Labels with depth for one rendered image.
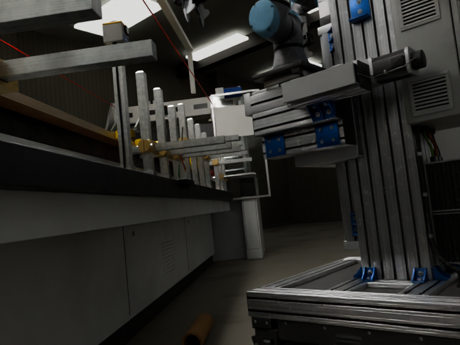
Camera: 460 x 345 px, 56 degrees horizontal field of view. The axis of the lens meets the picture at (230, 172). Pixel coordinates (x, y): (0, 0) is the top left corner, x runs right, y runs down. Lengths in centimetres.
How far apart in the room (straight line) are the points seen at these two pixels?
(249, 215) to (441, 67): 320
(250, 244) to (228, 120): 131
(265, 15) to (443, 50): 60
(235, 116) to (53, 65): 380
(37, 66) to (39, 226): 33
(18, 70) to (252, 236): 381
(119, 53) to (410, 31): 111
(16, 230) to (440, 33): 136
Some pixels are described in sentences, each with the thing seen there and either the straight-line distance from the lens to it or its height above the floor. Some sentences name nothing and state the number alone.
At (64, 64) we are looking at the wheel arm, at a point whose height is 82.
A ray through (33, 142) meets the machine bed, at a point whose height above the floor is 80.
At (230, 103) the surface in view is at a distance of 460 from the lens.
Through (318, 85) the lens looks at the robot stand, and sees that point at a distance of 145.
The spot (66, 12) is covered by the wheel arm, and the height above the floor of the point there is 79.
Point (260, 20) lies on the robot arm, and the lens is 162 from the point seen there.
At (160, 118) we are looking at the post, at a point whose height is 98.
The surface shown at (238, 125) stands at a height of 139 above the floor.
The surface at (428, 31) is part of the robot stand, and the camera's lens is 163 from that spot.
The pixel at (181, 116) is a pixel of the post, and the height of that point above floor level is 110.
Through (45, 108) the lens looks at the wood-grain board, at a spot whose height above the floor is 89.
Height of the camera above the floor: 54
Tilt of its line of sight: 5 degrees up
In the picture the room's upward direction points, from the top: 6 degrees counter-clockwise
